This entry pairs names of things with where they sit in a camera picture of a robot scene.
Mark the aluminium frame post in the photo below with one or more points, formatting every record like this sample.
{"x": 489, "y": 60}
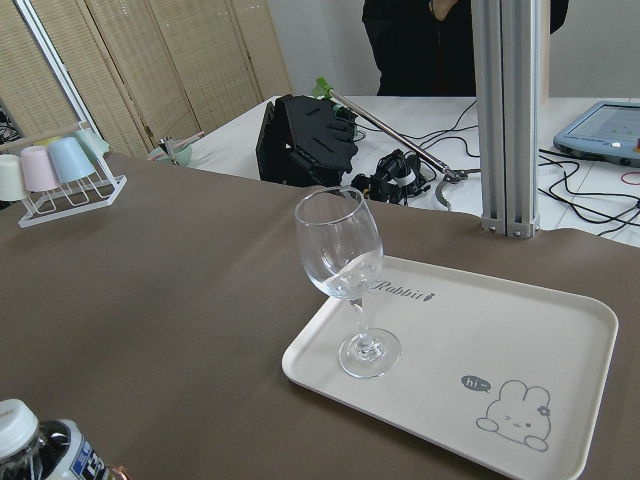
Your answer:
{"x": 507, "y": 40}

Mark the tea bottle grasped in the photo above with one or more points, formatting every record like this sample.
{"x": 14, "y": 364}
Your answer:
{"x": 56, "y": 449}

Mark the reacher grabber tool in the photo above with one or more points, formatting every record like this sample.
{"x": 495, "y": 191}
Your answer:
{"x": 323, "y": 89}

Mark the cream white cup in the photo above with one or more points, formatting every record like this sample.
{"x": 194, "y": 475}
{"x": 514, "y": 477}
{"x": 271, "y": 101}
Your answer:
{"x": 12, "y": 187}

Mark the mint green cup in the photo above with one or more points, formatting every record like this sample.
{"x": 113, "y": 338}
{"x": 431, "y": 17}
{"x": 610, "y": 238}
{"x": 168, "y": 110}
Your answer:
{"x": 92, "y": 144}

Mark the pink cup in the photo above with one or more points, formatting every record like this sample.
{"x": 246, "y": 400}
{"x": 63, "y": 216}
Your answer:
{"x": 38, "y": 171}

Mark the teach pendant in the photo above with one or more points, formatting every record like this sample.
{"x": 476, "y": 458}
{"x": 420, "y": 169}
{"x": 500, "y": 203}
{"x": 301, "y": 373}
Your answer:
{"x": 608, "y": 131}

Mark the light blue cup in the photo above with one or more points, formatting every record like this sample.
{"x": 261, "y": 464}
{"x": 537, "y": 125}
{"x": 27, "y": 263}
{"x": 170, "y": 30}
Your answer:
{"x": 69, "y": 160}

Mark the copper wire bottle basket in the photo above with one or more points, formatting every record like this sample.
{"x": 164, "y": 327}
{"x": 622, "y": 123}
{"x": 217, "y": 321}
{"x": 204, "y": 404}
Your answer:
{"x": 120, "y": 472}

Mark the folding screen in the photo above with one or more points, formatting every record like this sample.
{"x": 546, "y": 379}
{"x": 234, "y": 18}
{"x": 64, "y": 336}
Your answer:
{"x": 143, "y": 69}

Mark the wine glass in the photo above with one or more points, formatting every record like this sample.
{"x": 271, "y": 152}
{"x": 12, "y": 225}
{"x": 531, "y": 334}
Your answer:
{"x": 342, "y": 254}

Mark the small green bowl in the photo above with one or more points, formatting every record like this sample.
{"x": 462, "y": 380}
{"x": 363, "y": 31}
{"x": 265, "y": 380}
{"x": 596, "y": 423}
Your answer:
{"x": 173, "y": 151}

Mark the cream rabbit tray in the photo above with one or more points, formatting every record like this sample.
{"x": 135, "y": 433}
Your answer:
{"x": 509, "y": 375}

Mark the white wire cup rack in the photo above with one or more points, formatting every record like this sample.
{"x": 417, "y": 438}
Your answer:
{"x": 98, "y": 190}

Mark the person in black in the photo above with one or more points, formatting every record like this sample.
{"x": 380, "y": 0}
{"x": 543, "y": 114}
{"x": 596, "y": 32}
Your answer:
{"x": 422, "y": 48}

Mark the black machine part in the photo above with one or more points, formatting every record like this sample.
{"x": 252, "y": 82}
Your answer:
{"x": 304, "y": 141}

